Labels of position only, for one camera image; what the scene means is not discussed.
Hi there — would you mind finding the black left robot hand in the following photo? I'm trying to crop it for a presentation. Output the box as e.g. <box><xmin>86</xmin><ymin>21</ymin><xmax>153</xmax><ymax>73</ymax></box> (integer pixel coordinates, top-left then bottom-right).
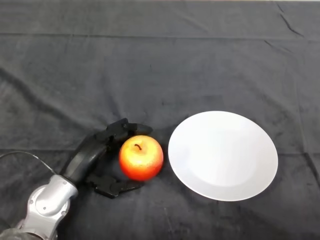
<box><xmin>59</xmin><ymin>117</ymin><xmax>154</xmax><ymax>200</ymax></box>

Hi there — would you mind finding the red yellow apple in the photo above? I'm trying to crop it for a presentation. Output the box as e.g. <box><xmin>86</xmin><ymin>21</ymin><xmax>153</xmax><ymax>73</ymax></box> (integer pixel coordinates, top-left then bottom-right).
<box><xmin>118</xmin><ymin>135</ymin><xmax>165</xmax><ymax>182</ymax></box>

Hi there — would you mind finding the white round plate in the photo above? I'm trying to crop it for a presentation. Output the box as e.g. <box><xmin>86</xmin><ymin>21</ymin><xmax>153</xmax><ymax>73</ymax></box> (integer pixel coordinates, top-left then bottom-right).
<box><xmin>167</xmin><ymin>110</ymin><xmax>279</xmax><ymax>202</ymax></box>

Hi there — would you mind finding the black cloth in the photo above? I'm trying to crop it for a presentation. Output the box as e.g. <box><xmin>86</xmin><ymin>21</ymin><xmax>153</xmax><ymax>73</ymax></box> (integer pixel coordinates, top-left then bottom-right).
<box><xmin>0</xmin><ymin>1</ymin><xmax>320</xmax><ymax>240</ymax></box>

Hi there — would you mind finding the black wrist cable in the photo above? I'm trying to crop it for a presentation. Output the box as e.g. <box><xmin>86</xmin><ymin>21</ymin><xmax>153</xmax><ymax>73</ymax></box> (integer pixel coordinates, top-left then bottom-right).
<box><xmin>0</xmin><ymin>151</ymin><xmax>59</xmax><ymax>176</ymax></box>

